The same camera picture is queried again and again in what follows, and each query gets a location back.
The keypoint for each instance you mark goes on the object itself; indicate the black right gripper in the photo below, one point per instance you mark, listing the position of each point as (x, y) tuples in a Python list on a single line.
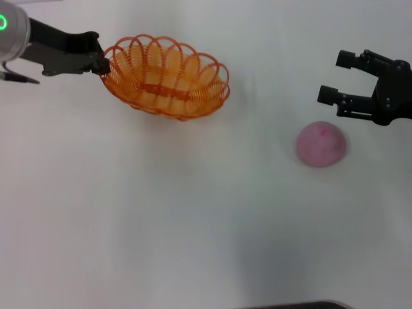
[(396, 93)]

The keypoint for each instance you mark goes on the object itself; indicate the black rounded robot torso edge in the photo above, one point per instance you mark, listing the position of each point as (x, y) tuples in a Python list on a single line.
[(296, 305)]

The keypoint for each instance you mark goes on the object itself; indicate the pink peach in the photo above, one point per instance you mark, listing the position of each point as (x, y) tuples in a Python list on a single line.
[(318, 146)]

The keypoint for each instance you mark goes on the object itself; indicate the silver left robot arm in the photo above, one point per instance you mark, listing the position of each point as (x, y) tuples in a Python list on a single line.
[(13, 35)]

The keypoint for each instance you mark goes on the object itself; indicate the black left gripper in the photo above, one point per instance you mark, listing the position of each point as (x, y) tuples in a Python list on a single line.
[(64, 51)]

